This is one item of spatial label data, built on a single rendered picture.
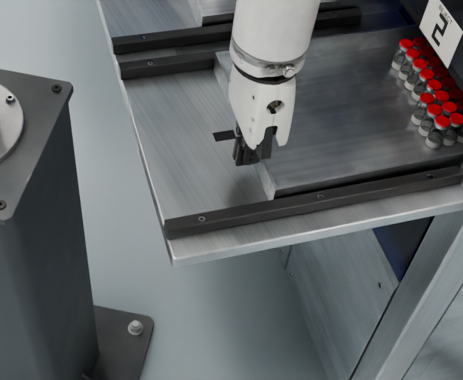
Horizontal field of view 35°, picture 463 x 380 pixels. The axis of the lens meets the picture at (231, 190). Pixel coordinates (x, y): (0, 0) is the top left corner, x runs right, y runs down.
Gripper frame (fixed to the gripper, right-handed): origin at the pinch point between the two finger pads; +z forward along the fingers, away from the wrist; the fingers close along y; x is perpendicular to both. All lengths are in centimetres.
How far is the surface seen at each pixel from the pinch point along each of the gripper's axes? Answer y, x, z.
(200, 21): 28.2, -1.6, 2.3
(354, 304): 0, -29, 51
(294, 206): -8.3, -3.8, 1.9
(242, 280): 32, -22, 92
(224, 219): -8.3, 5.2, 2.2
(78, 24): 142, 3, 94
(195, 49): 24.3, 0.1, 4.2
